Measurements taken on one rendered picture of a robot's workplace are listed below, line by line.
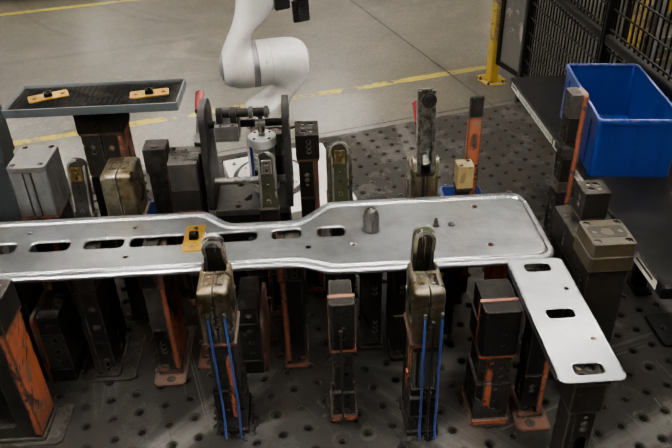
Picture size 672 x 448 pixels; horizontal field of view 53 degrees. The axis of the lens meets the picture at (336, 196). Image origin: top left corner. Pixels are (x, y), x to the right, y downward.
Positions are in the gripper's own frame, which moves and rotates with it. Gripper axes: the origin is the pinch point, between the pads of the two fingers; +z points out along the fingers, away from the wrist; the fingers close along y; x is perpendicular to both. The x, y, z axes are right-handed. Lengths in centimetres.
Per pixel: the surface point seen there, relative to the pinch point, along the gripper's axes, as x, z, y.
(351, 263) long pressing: -5.1, 37.4, 31.0
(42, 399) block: -62, 59, 14
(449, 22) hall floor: 269, 140, -335
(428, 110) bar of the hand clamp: 21.8, 20.8, 14.1
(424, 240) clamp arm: 3, 28, 43
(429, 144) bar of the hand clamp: 21.5, 27.9, 15.2
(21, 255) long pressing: -58, 36, 0
